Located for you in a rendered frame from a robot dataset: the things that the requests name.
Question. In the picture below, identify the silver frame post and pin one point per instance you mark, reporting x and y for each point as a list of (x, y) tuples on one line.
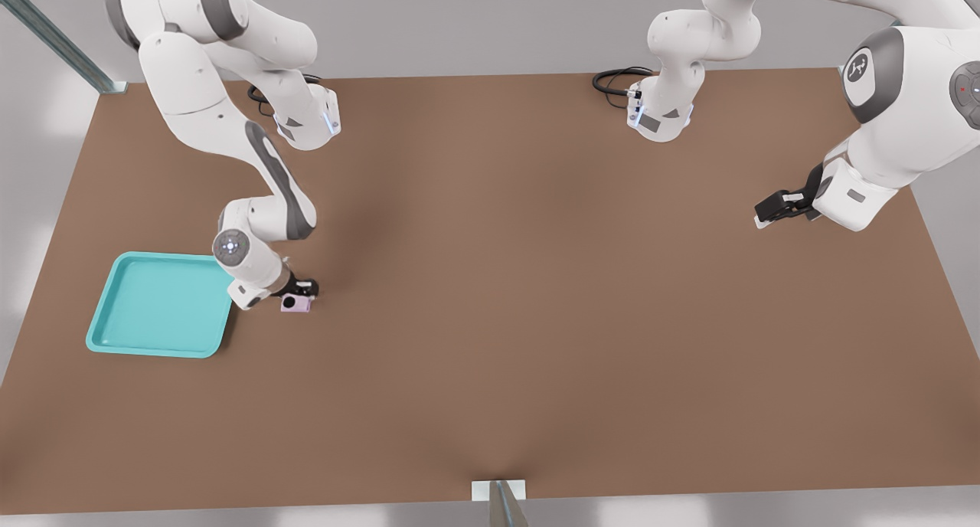
[(501, 504), (57, 40)]

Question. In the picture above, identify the pale blue-green tray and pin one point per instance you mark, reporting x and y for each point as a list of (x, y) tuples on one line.
[(159, 303)]

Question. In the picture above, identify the pale lilac phone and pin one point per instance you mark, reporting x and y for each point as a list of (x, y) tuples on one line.
[(295, 303)]

